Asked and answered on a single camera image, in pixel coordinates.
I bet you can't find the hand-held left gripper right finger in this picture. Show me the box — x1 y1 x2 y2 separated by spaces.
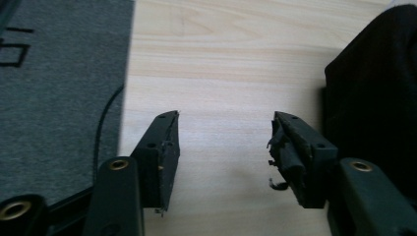
267 110 339 209

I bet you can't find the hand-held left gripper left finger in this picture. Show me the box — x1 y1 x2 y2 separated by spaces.
130 109 181 217

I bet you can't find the grey felt mat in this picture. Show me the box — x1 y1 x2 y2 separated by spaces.
0 0 136 206

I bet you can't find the black cloth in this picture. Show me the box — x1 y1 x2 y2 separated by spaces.
323 3 417 206

